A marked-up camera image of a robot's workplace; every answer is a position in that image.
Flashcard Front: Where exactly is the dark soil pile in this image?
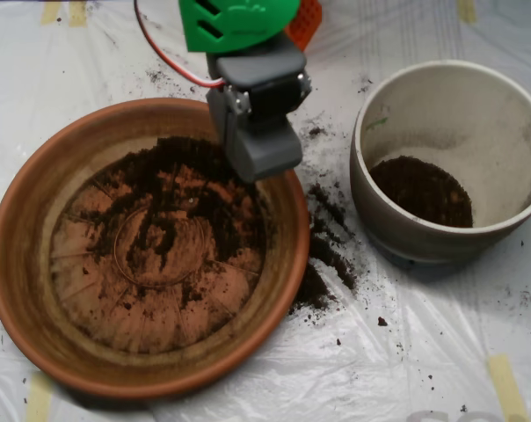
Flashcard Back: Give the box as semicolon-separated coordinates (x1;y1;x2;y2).
78;135;269;309

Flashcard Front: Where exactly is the dark soil heap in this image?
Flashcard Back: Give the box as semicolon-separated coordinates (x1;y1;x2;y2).
368;154;475;229

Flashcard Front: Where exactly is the spilled dark soil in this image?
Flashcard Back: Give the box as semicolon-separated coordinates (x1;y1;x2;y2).
287;182;363;322

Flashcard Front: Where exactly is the white plant pot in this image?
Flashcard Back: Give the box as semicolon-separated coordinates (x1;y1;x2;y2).
349;59;531;265

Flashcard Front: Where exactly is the terracotta plant saucer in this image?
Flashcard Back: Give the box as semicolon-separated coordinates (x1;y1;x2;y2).
0;98;312;401

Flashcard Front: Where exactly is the beige masking tape strip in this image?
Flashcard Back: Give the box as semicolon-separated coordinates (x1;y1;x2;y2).
25;372;55;422
69;0;89;28
487;353;531;422
40;0;63;25
457;0;477;24

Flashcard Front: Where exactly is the clear plastic sheet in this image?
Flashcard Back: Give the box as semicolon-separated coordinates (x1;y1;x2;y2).
0;0;531;422

